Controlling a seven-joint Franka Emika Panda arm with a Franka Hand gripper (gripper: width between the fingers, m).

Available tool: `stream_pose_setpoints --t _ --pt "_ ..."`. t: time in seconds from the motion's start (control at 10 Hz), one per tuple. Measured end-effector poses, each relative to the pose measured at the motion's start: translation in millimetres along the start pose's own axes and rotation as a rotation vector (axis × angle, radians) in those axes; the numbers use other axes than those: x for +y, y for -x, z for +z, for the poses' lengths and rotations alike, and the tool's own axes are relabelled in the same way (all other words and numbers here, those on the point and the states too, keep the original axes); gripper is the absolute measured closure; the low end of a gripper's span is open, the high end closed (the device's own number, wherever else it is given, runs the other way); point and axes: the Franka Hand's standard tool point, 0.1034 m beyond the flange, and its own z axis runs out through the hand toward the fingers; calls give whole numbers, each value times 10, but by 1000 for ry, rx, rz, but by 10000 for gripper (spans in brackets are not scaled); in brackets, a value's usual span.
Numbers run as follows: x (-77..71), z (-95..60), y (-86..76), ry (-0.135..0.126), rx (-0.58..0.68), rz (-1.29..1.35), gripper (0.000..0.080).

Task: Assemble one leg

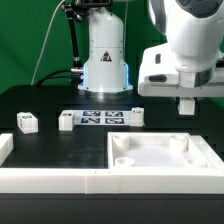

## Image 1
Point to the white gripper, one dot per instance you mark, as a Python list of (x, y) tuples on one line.
[(159, 78)]

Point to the white square tabletop part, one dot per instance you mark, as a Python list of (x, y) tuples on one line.
[(157, 150)]

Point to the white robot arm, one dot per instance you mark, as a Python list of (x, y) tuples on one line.
[(189, 65)]

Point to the fiducial marker sheet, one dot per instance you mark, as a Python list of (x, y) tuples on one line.
[(103, 118)]

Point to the white U-shaped obstacle fence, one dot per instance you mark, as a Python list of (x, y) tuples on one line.
[(110, 181)]

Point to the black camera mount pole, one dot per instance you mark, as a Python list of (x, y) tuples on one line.
[(75, 13)]

